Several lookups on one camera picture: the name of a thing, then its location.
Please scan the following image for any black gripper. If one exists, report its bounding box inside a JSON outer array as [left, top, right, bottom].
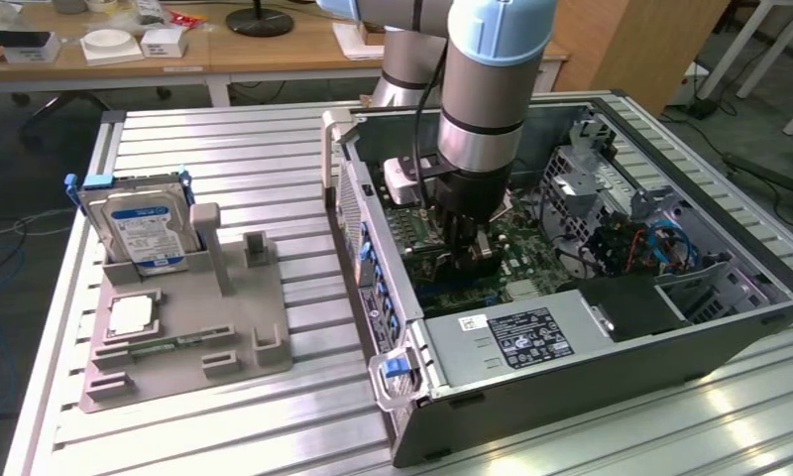
[[428, 166, 514, 224]]

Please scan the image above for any green motherboard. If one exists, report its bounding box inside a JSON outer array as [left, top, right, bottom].
[[369, 168, 586, 318]]

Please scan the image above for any perforated metal drive cage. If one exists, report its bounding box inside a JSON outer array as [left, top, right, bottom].
[[540, 113, 636, 224]]

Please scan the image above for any grey power supply unit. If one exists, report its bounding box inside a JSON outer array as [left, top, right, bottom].
[[421, 290, 617, 393]]

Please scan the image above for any white paper stack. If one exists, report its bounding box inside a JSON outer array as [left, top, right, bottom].
[[331, 20, 389, 61]]

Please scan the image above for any brown cardboard box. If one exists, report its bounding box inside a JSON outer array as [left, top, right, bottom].
[[356, 19, 389, 47]]

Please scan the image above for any wooden cabinet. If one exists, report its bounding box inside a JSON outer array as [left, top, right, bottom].
[[554, 0, 733, 116]]

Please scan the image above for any grey metal disk bay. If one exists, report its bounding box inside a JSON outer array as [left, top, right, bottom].
[[653, 260, 772, 324]]

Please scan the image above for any black open PC case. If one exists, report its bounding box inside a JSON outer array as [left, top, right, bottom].
[[321, 88, 793, 470]]

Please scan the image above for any black floor stand base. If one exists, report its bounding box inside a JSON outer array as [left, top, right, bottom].
[[718, 143, 793, 199]]

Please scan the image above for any black round lamp base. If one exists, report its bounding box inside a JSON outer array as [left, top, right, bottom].
[[223, 0, 297, 39]]

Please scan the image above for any grey parts rack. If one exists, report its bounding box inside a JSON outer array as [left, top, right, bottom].
[[78, 201, 291, 416]]

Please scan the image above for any hard disk with blue caddy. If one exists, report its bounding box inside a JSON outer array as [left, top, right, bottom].
[[63, 171, 197, 279]]

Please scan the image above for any green RAM stick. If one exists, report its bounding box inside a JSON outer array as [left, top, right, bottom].
[[129, 331, 214, 354]]

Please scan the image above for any small white labelled box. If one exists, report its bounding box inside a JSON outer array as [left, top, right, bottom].
[[138, 27, 190, 59]]

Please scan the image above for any silver CPU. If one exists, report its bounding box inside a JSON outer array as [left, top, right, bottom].
[[107, 297, 159, 338]]

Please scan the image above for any grey printed packet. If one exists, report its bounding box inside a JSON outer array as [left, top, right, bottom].
[[133, 0, 169, 26]]

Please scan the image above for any black office chair base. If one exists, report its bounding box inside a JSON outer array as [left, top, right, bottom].
[[15, 88, 173, 148]]

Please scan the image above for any white box black lid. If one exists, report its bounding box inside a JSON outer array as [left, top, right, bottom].
[[0, 30, 63, 64]]

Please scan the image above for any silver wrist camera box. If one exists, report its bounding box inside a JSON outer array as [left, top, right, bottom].
[[380, 156, 442, 205]]

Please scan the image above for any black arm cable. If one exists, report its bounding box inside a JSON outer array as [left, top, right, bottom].
[[412, 42, 450, 212]]

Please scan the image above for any red wire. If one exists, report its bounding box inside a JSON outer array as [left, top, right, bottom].
[[625, 225, 644, 273]]

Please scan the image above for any blue wire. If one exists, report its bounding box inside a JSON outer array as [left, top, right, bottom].
[[645, 220, 702, 274]]

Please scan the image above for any wooden desk white frame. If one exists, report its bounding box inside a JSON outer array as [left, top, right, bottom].
[[0, 0, 569, 108]]

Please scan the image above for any white table frame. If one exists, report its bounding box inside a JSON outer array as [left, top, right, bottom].
[[697, 0, 793, 136]]

